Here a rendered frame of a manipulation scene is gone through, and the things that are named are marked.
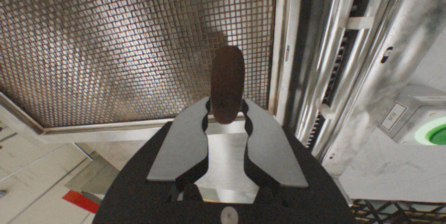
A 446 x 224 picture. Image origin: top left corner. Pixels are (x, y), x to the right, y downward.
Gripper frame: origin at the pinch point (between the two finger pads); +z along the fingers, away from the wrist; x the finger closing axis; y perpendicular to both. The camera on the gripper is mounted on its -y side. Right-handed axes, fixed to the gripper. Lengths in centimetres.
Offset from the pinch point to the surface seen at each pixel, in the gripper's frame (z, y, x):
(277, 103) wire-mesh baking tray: 4.7, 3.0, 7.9
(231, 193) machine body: 15, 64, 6
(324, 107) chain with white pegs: 7.4, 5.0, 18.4
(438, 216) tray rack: 30, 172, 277
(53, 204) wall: 50, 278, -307
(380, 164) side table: 6.7, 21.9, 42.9
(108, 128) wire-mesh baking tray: 5.2, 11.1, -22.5
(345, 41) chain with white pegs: 8.5, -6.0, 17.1
